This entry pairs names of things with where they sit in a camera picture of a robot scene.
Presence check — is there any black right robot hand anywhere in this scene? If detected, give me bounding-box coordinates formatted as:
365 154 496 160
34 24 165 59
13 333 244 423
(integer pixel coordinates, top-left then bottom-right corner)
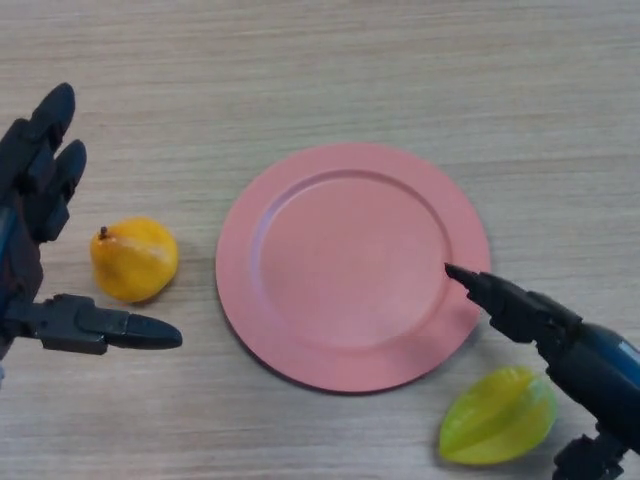
444 263 640 480

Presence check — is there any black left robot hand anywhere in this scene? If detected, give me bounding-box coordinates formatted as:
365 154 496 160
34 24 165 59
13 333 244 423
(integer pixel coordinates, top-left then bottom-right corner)
0 82 184 359

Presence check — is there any yellow green starfruit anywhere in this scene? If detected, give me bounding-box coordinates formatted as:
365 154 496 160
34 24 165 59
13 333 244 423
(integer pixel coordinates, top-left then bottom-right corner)
438 365 558 466

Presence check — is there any pink round plate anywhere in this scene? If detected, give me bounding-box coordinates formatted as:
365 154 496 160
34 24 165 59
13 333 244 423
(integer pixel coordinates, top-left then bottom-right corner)
215 142 492 396

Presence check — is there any orange yellow pear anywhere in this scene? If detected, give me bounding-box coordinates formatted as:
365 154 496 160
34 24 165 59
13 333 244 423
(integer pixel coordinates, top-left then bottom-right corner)
89 216 180 304

